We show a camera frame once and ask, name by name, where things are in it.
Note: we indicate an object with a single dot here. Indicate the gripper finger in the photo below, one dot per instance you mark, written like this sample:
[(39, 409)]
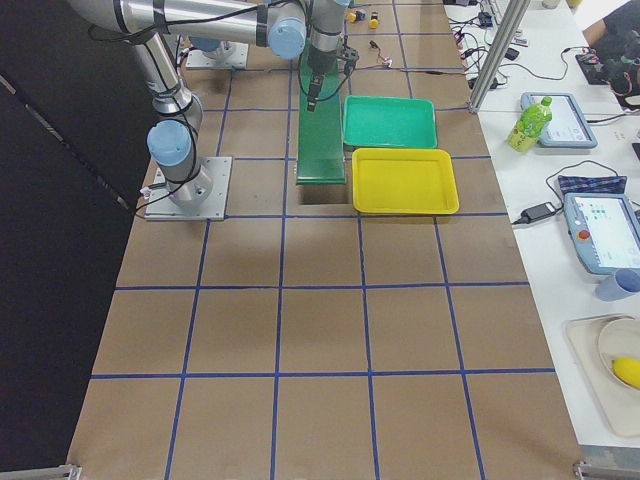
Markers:
[(315, 85), (311, 104)]

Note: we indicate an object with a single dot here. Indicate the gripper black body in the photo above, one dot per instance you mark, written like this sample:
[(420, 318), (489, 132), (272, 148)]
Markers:
[(320, 62)]

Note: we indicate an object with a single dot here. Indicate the green conveyor belt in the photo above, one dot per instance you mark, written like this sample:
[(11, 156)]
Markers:
[(320, 157)]

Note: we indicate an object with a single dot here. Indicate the green plastic tray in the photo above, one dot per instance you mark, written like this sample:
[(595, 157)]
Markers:
[(389, 122)]

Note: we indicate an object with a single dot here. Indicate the yellow plastic tray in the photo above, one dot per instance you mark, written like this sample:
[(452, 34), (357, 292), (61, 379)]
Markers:
[(404, 181)]

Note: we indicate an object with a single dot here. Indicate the green tea bottle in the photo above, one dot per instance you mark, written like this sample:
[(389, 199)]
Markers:
[(528, 129)]

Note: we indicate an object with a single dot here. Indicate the upper teach pendant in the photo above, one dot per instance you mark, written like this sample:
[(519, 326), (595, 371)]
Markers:
[(568, 127)]

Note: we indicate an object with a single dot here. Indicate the teach pendant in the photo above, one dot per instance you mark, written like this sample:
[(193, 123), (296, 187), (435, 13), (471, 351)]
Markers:
[(568, 127), (604, 231)]

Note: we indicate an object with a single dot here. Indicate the black power adapter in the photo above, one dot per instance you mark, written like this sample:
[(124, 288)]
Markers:
[(537, 213)]

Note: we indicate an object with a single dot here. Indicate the checkered blue cloth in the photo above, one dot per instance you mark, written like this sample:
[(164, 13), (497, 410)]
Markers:
[(600, 185)]

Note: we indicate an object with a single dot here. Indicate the lower teach pendant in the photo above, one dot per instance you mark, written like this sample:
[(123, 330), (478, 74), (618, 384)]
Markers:
[(604, 231)]

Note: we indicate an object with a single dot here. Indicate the blue cup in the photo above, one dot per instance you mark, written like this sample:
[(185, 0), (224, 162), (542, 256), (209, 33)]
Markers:
[(619, 285)]

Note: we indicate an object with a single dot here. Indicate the beige plate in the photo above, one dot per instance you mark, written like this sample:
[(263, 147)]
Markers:
[(618, 338)]

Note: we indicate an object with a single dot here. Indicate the yellow lemon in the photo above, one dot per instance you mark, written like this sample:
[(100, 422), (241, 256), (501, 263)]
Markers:
[(627, 370)]

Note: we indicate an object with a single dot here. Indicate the beige serving tray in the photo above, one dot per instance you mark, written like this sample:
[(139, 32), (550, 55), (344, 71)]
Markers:
[(618, 403)]

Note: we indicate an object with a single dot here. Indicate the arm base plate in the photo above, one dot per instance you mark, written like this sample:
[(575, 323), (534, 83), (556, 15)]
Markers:
[(196, 60), (203, 198)]

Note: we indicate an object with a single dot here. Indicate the aluminium frame post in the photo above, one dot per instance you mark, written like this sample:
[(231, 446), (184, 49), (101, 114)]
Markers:
[(511, 20)]

